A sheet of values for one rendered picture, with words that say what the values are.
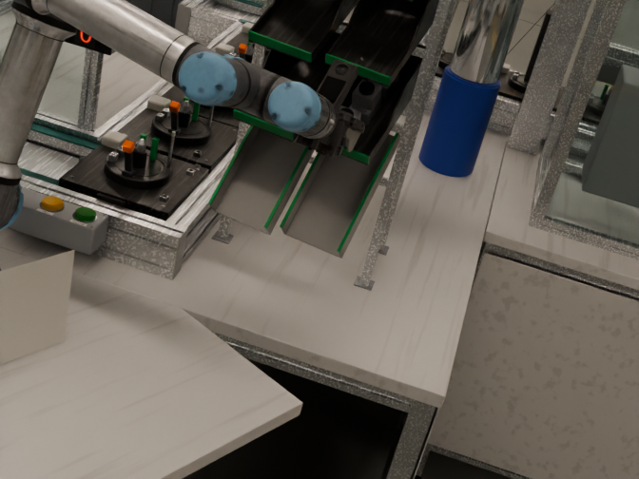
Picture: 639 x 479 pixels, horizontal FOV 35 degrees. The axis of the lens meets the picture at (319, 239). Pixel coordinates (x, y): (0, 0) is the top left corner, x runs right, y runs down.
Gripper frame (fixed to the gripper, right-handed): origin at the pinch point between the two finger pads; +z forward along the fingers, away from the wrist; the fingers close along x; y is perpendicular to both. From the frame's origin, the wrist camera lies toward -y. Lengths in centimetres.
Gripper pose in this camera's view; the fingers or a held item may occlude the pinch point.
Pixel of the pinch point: (346, 121)
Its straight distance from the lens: 190.9
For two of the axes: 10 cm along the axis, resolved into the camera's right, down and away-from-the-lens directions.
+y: -3.5, 9.3, 0.8
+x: 9.0, 3.5, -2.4
